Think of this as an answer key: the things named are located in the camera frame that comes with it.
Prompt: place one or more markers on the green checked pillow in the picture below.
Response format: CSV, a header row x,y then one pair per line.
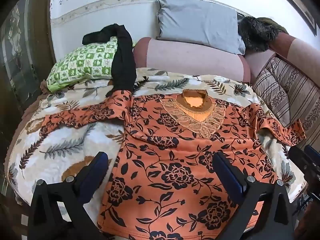
x,y
82,66

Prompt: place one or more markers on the grey pillow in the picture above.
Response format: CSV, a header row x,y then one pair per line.
x,y
197,23

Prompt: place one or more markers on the pink sofa backrest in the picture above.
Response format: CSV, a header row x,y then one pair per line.
x,y
297,48

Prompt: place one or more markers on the dark picture frame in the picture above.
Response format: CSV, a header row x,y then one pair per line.
x,y
297,0

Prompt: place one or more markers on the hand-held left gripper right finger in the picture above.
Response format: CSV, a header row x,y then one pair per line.
x,y
228,177

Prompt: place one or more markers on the dark fur-trimmed jacket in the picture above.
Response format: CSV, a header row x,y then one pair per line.
x,y
257,33

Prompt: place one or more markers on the black garment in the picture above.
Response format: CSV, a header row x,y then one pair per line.
x,y
122,60

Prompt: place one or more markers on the orange floral top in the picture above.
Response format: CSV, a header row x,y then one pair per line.
x,y
175,170

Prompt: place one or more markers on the patterned glass door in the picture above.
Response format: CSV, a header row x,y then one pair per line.
x,y
22,55

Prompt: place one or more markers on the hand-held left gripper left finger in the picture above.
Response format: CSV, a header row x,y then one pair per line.
x,y
96,171

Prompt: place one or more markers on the leaf-print blanket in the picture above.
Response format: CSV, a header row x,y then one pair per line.
x,y
57,142

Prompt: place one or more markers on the striped quilted cushion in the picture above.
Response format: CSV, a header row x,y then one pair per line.
x,y
277,92
303,90

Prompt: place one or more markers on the pink bolster cushion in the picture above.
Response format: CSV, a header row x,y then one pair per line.
x,y
190,57

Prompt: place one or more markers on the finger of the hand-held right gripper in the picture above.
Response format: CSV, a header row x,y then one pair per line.
x,y
312,153
300,162

